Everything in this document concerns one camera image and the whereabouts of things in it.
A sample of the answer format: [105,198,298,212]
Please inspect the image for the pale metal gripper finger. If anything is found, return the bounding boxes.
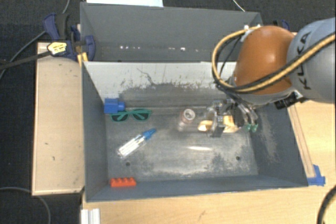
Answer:
[210,117,226,138]
[208,101,224,121]

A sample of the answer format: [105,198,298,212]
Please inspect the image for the tan toy bread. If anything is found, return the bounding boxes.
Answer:
[197,114,242,134]

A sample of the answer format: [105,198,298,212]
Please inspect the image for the clear glass jar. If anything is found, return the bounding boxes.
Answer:
[176,108,197,132]

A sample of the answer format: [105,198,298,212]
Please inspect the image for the grey metal bin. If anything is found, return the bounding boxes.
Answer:
[79,2,309,203]

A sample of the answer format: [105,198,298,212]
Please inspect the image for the green sunglasses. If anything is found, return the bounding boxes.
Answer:
[109,108,153,123]

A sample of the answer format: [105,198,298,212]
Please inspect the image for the clear bottle with blue cap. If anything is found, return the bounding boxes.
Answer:
[116,127,158,158]

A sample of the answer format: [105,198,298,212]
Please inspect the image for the blue block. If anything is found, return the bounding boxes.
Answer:
[103,98,127,114]

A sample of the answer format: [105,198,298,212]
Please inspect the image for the orange toy brick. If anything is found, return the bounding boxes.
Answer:
[110,177,138,188]

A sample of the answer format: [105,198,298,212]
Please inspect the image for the pale wood board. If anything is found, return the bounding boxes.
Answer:
[31,41,86,196]

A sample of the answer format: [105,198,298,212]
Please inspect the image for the black cylinder on white bracket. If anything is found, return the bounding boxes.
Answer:
[274,90,307,111]

